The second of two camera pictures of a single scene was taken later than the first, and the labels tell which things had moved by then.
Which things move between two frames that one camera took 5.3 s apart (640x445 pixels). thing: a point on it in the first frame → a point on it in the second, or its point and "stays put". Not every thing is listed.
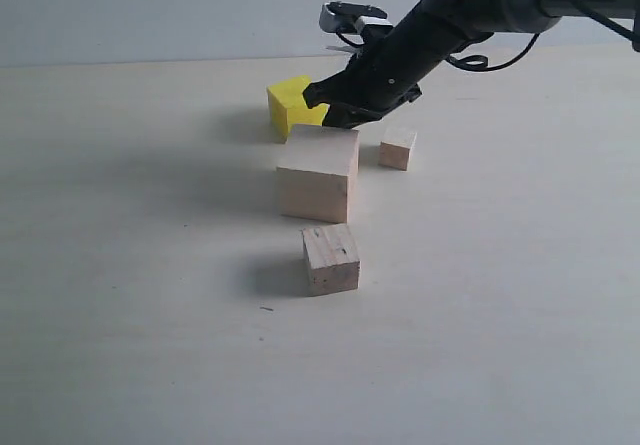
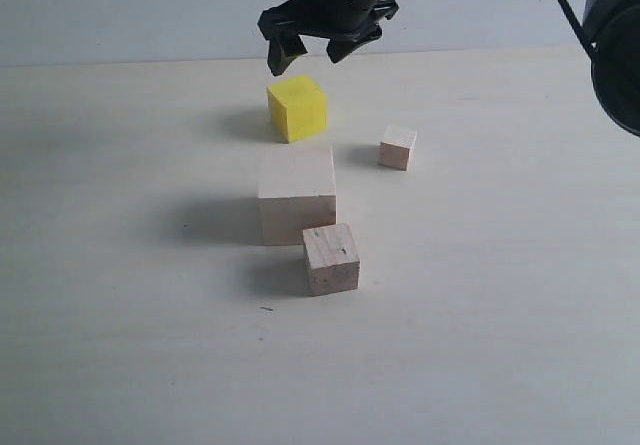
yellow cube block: [288, 107] stays put
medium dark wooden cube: [333, 264] stays put
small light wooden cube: [395, 150] stays put
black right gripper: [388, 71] → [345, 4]
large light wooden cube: [316, 172] → [296, 191]
